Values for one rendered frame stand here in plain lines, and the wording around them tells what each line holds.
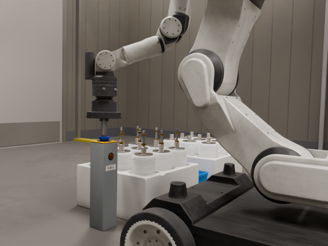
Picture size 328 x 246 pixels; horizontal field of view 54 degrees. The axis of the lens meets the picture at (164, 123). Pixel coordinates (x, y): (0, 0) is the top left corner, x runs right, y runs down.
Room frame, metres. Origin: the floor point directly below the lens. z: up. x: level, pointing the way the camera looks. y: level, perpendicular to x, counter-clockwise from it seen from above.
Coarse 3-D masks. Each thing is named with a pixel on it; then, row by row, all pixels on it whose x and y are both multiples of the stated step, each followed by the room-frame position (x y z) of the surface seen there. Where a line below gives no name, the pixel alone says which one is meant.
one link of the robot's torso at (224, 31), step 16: (208, 0) 0.90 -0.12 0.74; (224, 0) 0.88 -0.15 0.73; (240, 0) 0.85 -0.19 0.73; (256, 0) 0.97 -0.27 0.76; (208, 16) 0.92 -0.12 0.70; (224, 16) 0.89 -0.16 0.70; (240, 16) 0.87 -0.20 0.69; (256, 16) 0.95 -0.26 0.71; (208, 32) 0.92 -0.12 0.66; (224, 32) 0.89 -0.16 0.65; (240, 32) 0.90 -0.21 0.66; (192, 48) 0.95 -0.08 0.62; (208, 48) 0.92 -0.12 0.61; (224, 48) 0.89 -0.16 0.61; (240, 48) 0.94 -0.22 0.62; (224, 64) 0.89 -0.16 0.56; (224, 80) 0.90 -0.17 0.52
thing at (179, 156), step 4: (172, 152) 1.41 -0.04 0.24; (176, 152) 1.40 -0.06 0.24; (180, 152) 1.40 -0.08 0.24; (184, 152) 1.42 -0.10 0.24; (172, 156) 1.41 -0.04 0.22; (176, 156) 1.40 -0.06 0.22; (180, 156) 1.40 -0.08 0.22; (184, 156) 1.42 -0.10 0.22; (172, 160) 1.41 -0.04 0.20; (176, 160) 1.40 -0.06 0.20; (180, 160) 1.40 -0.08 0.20; (184, 160) 1.42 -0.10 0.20; (172, 164) 1.40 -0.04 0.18; (176, 164) 1.40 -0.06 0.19; (180, 164) 1.40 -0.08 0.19; (184, 164) 1.42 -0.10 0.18
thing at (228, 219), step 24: (168, 192) 0.86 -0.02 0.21; (192, 192) 0.94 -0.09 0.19; (216, 192) 0.95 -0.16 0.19; (240, 192) 1.01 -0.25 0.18; (192, 216) 0.75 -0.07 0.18; (216, 216) 0.80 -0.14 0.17; (240, 216) 0.81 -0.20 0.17; (264, 216) 0.81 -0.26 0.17; (288, 216) 0.81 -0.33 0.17; (312, 216) 0.82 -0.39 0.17; (216, 240) 0.71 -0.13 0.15; (240, 240) 0.68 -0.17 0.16; (264, 240) 0.66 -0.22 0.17; (288, 240) 0.66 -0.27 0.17; (312, 240) 0.67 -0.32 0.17
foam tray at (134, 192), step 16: (80, 176) 1.36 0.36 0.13; (128, 176) 1.20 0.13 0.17; (144, 176) 1.18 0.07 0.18; (160, 176) 1.22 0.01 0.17; (176, 176) 1.31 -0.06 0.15; (192, 176) 1.42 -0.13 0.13; (80, 192) 1.36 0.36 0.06; (128, 192) 1.20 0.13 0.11; (144, 192) 1.15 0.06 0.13; (160, 192) 1.22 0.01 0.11; (128, 208) 1.20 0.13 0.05
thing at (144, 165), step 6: (132, 156) 1.24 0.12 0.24; (138, 156) 1.22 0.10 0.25; (144, 156) 1.22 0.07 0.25; (150, 156) 1.23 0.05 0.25; (132, 162) 1.24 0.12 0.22; (138, 162) 1.21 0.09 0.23; (144, 162) 1.21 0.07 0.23; (150, 162) 1.22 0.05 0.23; (132, 168) 1.23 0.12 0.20; (138, 168) 1.21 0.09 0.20; (144, 168) 1.21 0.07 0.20; (150, 168) 1.22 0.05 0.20; (138, 174) 1.21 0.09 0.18; (144, 174) 1.21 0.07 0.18; (150, 174) 1.22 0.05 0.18
